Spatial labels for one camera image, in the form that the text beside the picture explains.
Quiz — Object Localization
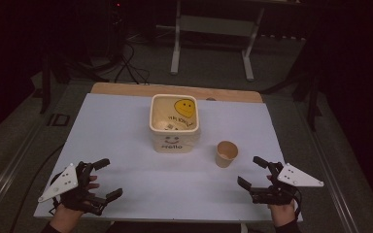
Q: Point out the wooden table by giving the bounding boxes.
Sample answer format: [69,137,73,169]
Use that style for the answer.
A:
[89,82,264,104]

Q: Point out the white table mat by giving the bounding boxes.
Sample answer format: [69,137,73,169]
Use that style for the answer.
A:
[33,92,304,223]

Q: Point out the black metal stand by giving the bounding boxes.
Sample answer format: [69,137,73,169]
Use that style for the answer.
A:
[291,32,323,132]

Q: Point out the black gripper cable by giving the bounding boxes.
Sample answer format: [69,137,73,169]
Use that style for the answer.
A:
[291,186,304,221]

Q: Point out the cream square smiley bin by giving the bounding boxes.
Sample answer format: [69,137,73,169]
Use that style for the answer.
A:
[149,93,201,154]

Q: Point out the brown paper cup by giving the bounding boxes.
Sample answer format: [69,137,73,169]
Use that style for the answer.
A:
[215,140,240,169]

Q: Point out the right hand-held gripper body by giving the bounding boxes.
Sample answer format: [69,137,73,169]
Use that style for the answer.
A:
[249,161,325,206]

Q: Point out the white metal stand frame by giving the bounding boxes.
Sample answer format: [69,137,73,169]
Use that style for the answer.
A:
[170,0,267,83]

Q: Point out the person's right hand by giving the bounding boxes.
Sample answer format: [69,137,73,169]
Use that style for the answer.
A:
[266,174,297,228]

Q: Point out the black floor plate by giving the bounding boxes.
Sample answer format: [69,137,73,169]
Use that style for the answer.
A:
[46,113,71,128]

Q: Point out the black floor cables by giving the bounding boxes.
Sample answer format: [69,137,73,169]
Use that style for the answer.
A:
[114,42,151,85]

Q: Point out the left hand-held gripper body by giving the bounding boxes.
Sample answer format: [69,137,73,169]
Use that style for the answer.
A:
[38,160,109,216]

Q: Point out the person's left hand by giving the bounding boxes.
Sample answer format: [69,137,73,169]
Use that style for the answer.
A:
[49,175,101,233]

